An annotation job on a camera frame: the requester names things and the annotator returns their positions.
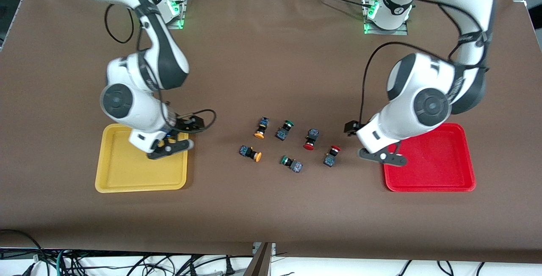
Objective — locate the green push button switch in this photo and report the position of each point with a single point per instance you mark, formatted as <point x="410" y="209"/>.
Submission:
<point x="296" y="166"/>
<point x="281" y="133"/>

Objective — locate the red plastic tray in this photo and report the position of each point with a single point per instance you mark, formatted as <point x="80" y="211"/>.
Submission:
<point x="440" y="170"/>

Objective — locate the aluminium frame post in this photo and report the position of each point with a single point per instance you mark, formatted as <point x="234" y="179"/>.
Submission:
<point x="260" y="263"/>

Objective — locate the yellow push button switch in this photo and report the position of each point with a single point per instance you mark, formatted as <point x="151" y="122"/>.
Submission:
<point x="261" y="127"/>
<point x="245" y="151"/>

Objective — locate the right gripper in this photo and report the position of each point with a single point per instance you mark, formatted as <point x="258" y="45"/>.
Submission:
<point x="189" y="124"/>

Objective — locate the red push button switch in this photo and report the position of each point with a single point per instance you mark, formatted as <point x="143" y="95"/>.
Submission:
<point x="313" y="133"/>
<point x="330" y="160"/>

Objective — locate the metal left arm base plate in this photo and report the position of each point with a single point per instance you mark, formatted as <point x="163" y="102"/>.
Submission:
<point x="387" y="32"/>

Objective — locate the yellow plastic tray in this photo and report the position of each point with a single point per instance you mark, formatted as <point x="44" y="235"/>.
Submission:
<point x="127" y="174"/>

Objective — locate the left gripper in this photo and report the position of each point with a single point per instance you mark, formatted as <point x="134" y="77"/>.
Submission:
<point x="351" y="127"/>

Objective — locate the white frame bracket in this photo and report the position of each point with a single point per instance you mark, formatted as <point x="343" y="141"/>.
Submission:
<point x="255" y="248"/>

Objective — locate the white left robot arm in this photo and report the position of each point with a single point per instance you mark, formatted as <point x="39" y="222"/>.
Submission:
<point x="427" y="102"/>

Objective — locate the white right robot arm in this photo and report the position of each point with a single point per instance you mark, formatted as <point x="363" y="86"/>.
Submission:
<point x="127" y="102"/>

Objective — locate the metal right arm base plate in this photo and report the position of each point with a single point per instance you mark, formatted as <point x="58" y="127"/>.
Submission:
<point x="180" y="24"/>

